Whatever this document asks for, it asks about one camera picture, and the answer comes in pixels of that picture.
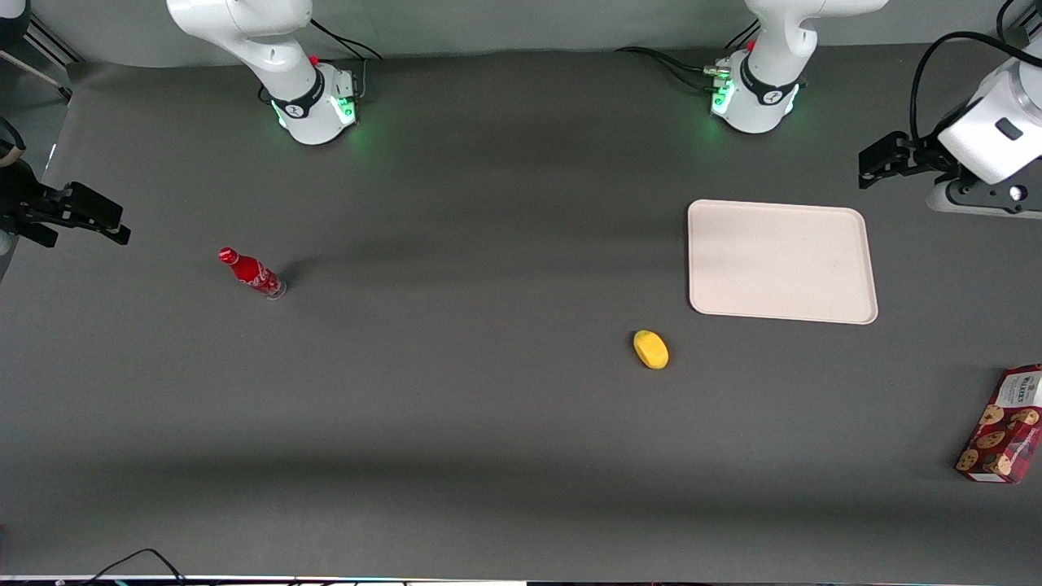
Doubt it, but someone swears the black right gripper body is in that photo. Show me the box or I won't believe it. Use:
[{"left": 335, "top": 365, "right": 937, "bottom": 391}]
[{"left": 0, "top": 159, "right": 43, "bottom": 238}]

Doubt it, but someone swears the red cookie box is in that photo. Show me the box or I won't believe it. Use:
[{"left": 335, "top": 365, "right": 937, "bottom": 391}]
[{"left": 954, "top": 364, "right": 1042, "bottom": 486}]

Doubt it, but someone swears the beige plastic tray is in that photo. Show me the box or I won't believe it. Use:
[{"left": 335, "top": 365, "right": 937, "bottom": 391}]
[{"left": 687, "top": 199, "right": 880, "bottom": 326}]

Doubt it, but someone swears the red cola bottle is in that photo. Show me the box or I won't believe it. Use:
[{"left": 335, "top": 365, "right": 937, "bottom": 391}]
[{"left": 217, "top": 247, "right": 288, "bottom": 301}]

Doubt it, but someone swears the yellow mango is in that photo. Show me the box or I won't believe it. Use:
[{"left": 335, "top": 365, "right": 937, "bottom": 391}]
[{"left": 633, "top": 329, "right": 671, "bottom": 371}]

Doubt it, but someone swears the dark grey table cover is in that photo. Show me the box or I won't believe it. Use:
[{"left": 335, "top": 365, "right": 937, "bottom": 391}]
[{"left": 0, "top": 37, "right": 1042, "bottom": 584}]

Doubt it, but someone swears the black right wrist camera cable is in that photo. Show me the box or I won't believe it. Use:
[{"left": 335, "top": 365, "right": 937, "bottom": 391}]
[{"left": 0, "top": 116, "right": 28, "bottom": 169}]

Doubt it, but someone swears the black metal stand frame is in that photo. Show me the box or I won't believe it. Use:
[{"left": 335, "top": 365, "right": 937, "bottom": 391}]
[{"left": 0, "top": 15, "right": 84, "bottom": 103}]

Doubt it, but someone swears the black base cable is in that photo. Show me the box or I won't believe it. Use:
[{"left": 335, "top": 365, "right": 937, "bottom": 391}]
[
  {"left": 615, "top": 46, "right": 721, "bottom": 76},
  {"left": 723, "top": 18, "right": 762, "bottom": 50},
  {"left": 647, "top": 54, "right": 725, "bottom": 94},
  {"left": 308, "top": 18, "right": 385, "bottom": 63}
]

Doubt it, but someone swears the black thin cable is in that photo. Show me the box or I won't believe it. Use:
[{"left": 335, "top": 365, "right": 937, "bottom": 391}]
[{"left": 80, "top": 548, "right": 190, "bottom": 586}]

